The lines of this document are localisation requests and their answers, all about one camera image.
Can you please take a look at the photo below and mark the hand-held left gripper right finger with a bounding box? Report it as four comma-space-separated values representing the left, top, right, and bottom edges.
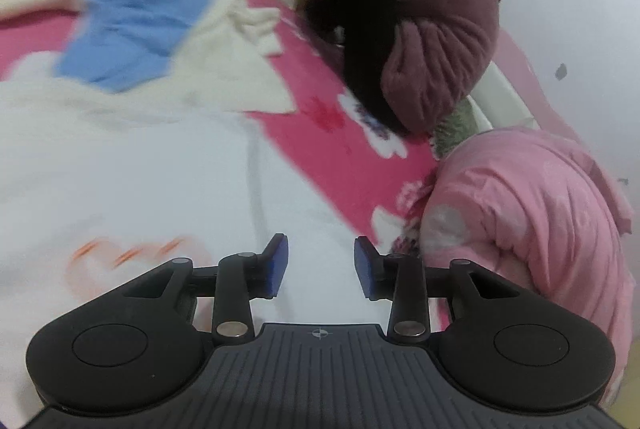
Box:
353, 236, 522, 346

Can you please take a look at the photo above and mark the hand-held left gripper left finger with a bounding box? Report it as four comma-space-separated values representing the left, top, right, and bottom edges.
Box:
122, 233, 291, 346

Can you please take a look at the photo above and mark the white sweatshirt orange print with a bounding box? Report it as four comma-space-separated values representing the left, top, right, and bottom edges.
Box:
0, 79, 401, 415

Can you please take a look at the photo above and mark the pink floral blanket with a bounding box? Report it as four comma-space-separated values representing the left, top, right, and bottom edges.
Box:
0, 0, 443, 330

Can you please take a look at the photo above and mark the green fuzzy cushion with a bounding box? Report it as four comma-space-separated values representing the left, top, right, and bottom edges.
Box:
431, 98, 477, 161

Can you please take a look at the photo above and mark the pink quilt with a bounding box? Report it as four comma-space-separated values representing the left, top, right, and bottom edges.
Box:
419, 125, 638, 415

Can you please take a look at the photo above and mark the cream sweater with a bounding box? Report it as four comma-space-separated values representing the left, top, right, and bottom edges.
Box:
0, 0, 297, 116

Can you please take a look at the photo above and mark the pink white bed headboard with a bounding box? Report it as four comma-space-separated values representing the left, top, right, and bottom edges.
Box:
467, 29, 568, 145

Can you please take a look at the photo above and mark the blue shirt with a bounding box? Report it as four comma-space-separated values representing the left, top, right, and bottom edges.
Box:
54, 0, 227, 94

